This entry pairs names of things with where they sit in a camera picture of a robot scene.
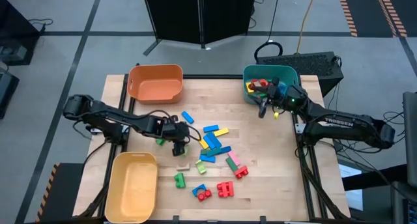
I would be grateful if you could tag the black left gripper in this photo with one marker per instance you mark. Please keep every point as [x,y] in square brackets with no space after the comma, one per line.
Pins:
[179,133]

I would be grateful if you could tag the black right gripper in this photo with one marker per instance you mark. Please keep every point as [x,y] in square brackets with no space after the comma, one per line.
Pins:
[286,100]

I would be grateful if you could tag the small blue square block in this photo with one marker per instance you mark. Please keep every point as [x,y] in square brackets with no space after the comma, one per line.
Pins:
[282,88]

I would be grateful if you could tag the short blue wooden plank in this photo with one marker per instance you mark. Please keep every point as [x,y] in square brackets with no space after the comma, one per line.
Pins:
[187,117]

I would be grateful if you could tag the red arch block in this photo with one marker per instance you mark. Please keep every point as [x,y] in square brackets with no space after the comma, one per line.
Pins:
[264,82]

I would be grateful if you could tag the natural wood arch block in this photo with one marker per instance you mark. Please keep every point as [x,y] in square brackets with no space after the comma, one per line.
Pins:
[183,167]

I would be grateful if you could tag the yellow arch block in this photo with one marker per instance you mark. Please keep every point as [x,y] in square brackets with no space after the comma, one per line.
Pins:
[248,87]

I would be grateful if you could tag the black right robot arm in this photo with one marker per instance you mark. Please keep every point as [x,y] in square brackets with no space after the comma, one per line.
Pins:
[345,121]

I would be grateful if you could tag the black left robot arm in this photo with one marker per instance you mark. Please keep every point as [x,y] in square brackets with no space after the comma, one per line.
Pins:
[123,118]

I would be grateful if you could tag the small yellow loop tag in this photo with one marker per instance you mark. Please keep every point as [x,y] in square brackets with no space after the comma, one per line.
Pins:
[276,115]

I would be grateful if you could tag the green two-stud plastic brick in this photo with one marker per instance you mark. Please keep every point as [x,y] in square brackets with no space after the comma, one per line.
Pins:
[179,180]
[160,142]

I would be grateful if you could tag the yellow wooden plank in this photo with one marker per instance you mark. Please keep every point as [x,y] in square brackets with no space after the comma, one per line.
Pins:
[221,132]
[204,144]

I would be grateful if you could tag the teal plastic bin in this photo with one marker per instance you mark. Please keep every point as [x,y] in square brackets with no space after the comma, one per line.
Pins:
[270,71]

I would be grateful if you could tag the black perforated equipment case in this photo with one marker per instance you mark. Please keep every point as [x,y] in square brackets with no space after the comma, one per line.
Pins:
[303,64]

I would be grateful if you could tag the teal wooden plank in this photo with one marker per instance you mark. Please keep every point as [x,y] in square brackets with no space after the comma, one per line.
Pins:
[214,152]

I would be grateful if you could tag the orange plastic bin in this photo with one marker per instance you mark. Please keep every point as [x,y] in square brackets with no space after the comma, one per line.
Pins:
[156,87]

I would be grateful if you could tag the blue arch block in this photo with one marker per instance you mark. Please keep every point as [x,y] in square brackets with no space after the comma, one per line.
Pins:
[195,189]

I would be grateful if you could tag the pink wooden plank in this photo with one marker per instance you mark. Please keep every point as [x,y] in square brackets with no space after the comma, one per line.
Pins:
[234,158]

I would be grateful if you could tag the dark green wooden plank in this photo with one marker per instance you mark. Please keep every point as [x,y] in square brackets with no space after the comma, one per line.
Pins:
[231,164]

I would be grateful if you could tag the red two-stud plastic brick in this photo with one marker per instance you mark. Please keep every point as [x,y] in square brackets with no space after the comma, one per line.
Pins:
[241,172]
[204,195]

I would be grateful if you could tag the yellow plastic bin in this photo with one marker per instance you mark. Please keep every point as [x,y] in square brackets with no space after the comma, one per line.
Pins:
[132,188]

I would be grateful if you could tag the red four-stud plastic brick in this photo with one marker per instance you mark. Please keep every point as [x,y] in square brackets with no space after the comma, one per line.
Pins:
[225,189]

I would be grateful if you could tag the black partition panel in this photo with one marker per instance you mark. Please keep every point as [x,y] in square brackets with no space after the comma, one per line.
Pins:
[172,15]
[228,15]

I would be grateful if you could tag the black hazard-striped floor mat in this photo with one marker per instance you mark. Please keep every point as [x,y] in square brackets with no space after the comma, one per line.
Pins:
[65,191]

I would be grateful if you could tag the black floor equipment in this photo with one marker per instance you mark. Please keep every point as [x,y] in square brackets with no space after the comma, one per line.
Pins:
[6,87]

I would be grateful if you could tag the black cabinet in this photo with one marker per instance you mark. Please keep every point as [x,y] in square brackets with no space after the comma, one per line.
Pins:
[16,28]

